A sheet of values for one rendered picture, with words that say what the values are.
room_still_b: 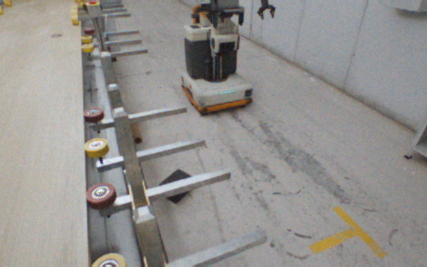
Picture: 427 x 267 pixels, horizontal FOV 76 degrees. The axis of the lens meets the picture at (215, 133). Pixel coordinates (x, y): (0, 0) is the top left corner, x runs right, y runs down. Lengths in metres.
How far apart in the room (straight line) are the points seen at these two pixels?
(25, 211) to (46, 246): 0.15
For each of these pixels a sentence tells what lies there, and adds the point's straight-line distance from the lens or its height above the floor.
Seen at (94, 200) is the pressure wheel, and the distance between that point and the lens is 0.86.
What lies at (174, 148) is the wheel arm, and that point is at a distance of 1.13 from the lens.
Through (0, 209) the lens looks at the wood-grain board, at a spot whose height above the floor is 0.90.
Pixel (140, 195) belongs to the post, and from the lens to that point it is 0.83.
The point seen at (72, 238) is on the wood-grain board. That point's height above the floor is 0.90.
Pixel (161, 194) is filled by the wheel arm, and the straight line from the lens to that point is 0.91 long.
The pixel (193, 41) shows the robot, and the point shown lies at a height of 0.70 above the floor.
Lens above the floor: 1.50
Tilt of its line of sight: 35 degrees down
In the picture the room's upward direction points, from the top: straight up
